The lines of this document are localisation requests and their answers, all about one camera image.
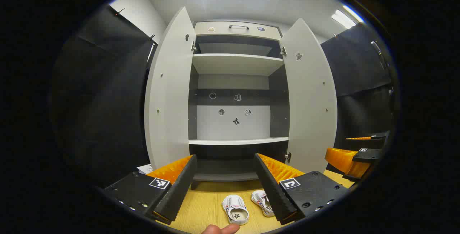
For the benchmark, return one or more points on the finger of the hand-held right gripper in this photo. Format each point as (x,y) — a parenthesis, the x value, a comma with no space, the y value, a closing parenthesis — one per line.
(377,141)
(366,155)

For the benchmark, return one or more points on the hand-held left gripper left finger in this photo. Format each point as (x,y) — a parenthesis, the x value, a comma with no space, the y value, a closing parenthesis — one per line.
(179,187)

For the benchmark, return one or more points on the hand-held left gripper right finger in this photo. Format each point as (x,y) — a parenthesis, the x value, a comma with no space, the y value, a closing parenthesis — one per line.
(271,191)

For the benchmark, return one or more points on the white canvas shoe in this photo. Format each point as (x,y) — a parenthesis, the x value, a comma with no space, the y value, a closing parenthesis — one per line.
(235,210)
(261,201)

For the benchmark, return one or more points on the white shoe cabinet door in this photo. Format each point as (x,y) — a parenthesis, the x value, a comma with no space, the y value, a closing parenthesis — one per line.
(311,111)
(169,93)

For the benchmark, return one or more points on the white cover book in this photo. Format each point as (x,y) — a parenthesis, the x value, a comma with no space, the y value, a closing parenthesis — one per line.
(145,169)

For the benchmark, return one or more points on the black backdrop cloth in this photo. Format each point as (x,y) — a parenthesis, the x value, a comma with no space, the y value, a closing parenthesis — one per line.
(100,101)

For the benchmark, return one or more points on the small ceiling light panel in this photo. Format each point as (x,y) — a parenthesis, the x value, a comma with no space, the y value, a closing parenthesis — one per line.
(345,18)

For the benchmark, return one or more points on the black camera stand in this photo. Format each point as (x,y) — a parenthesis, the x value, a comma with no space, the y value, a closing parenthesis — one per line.
(377,49)

